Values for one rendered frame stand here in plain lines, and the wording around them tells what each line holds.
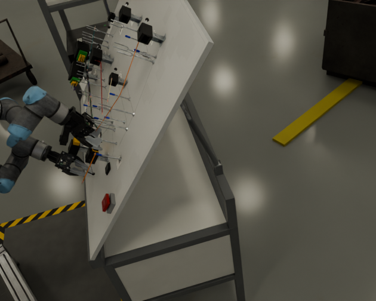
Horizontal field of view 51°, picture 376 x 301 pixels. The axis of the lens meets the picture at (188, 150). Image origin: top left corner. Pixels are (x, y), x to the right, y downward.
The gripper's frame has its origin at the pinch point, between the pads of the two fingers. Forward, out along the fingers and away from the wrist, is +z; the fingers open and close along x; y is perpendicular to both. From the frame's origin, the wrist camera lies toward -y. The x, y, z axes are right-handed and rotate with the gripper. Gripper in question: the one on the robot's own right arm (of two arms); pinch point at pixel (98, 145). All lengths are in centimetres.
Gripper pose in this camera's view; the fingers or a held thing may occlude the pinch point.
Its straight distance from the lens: 166.2
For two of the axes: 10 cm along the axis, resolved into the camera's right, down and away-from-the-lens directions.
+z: 6.0, 4.9, 6.3
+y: 7.8, -5.5, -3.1
